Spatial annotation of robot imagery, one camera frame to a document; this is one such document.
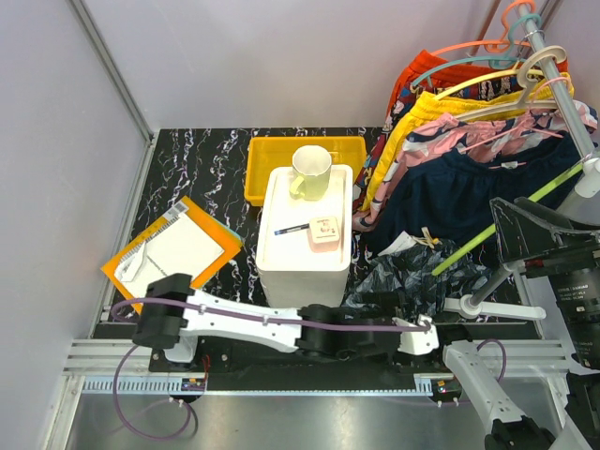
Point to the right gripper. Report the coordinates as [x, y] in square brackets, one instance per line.
[526, 227]

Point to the white foam box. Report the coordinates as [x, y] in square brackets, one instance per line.
[291, 273]

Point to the orange red shorts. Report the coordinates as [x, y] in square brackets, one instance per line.
[405, 94]

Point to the pink white patterned shorts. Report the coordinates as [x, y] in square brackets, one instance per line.
[426, 143]

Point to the pink small box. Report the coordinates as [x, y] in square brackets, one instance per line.
[323, 234]

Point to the wooden clothespin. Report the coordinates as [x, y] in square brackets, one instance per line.
[427, 239]

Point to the navy blue shorts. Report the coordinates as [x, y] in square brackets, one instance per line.
[450, 195]

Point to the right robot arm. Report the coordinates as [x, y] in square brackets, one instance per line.
[575, 399]

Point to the green hanger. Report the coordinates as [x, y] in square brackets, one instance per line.
[523, 226]

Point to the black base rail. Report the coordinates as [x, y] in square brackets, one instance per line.
[365, 359]

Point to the yellow shorts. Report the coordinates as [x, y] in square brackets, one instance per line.
[427, 109]

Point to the orange spiral notebook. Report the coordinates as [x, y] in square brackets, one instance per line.
[184, 240]

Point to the pink hanger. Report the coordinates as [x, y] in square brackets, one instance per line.
[539, 121]

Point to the dark leaf-pattern shorts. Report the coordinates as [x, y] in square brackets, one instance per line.
[403, 282]

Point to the metal clothes rack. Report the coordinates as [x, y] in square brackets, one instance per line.
[558, 108]

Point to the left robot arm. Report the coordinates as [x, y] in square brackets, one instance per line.
[175, 317]

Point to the cream yellow hanger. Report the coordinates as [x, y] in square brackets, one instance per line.
[529, 75]

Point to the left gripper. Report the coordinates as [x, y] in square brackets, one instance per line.
[403, 349]

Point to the yellow green mug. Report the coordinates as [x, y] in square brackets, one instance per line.
[311, 167]

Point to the yellow plastic bin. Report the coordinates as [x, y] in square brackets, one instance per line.
[268, 153]

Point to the teal hanger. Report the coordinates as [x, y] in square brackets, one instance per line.
[510, 58]

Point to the orange hanger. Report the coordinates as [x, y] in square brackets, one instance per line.
[495, 45]

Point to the blue pen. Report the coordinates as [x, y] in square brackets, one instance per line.
[292, 229]

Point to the beige hanger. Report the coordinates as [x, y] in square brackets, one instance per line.
[525, 94]

